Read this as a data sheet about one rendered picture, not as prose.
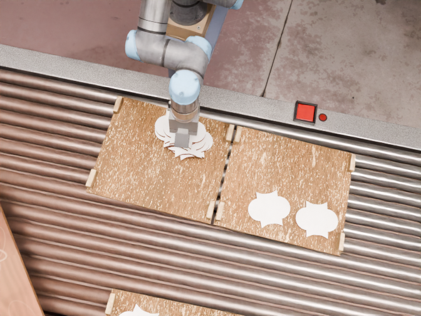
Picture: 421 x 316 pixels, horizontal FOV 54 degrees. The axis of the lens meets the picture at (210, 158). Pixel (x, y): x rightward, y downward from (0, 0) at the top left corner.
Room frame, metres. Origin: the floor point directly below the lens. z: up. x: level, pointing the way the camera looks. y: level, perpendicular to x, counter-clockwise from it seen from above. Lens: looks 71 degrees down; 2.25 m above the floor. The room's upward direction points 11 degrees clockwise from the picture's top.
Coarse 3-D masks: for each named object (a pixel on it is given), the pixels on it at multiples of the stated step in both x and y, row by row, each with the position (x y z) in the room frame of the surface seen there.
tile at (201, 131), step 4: (168, 120) 0.50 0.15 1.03; (164, 124) 0.49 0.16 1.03; (168, 124) 0.49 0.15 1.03; (200, 124) 0.51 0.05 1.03; (164, 128) 0.48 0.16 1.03; (168, 128) 0.48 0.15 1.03; (200, 128) 0.50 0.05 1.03; (204, 128) 0.50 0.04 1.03; (164, 132) 0.47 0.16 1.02; (168, 132) 0.46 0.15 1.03; (200, 132) 0.49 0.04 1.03; (204, 132) 0.49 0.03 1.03; (168, 136) 0.45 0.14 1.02; (172, 136) 0.45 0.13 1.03; (192, 136) 0.47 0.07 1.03; (196, 136) 0.47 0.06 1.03; (200, 136) 0.47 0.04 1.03; (204, 136) 0.47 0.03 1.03; (172, 140) 0.44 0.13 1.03; (192, 140) 0.45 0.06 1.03; (196, 140) 0.46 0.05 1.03; (200, 140) 0.46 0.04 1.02
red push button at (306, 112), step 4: (300, 104) 0.70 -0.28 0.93; (300, 108) 0.68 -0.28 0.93; (304, 108) 0.69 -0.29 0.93; (308, 108) 0.69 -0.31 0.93; (312, 108) 0.69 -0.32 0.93; (300, 112) 0.67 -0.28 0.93; (304, 112) 0.67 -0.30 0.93; (308, 112) 0.67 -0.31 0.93; (312, 112) 0.68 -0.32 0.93; (296, 116) 0.65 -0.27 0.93; (300, 116) 0.65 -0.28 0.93; (304, 116) 0.66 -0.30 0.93; (308, 116) 0.66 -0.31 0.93; (312, 116) 0.66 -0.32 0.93; (308, 120) 0.64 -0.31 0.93; (312, 120) 0.65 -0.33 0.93
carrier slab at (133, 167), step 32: (128, 128) 0.49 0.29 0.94; (224, 128) 0.55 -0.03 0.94; (96, 160) 0.36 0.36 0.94; (128, 160) 0.38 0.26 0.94; (160, 160) 0.40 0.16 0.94; (192, 160) 0.42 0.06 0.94; (224, 160) 0.44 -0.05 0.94; (96, 192) 0.25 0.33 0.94; (128, 192) 0.27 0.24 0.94; (160, 192) 0.29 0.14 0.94; (192, 192) 0.31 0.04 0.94
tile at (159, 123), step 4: (168, 112) 0.54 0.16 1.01; (164, 116) 0.52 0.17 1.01; (168, 116) 0.53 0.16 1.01; (160, 120) 0.51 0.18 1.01; (164, 120) 0.51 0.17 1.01; (156, 124) 0.49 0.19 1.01; (160, 124) 0.49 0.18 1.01; (156, 128) 0.48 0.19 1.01; (160, 128) 0.48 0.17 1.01; (160, 132) 0.47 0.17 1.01; (164, 136) 0.46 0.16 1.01; (168, 140) 0.45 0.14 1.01
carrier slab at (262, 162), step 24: (240, 144) 0.51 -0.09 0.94; (264, 144) 0.52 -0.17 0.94; (288, 144) 0.54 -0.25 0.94; (312, 144) 0.55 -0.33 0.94; (240, 168) 0.42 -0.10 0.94; (264, 168) 0.44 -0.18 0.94; (288, 168) 0.45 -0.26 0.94; (312, 168) 0.47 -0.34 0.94; (336, 168) 0.49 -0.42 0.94; (240, 192) 0.34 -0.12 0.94; (264, 192) 0.36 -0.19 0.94; (288, 192) 0.37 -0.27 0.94; (312, 192) 0.39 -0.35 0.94; (336, 192) 0.40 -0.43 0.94; (240, 216) 0.26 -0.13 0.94; (288, 216) 0.29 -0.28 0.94; (288, 240) 0.22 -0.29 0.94; (312, 240) 0.23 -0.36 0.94; (336, 240) 0.25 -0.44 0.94
